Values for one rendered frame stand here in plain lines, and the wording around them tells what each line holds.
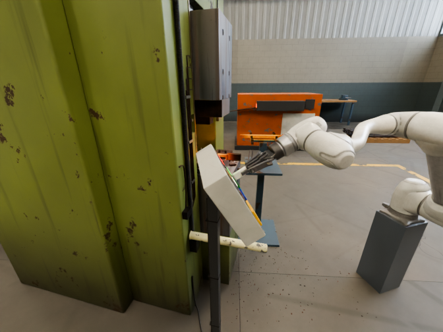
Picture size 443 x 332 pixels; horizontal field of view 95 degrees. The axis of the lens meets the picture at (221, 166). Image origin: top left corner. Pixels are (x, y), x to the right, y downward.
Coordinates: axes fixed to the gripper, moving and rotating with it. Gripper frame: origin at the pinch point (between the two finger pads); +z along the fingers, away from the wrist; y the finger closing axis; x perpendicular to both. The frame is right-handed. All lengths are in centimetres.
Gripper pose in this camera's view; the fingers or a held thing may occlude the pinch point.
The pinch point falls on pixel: (240, 172)
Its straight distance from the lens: 89.9
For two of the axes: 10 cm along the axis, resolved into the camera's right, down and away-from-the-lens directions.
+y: -1.8, -3.6, 9.1
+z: -8.5, 5.3, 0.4
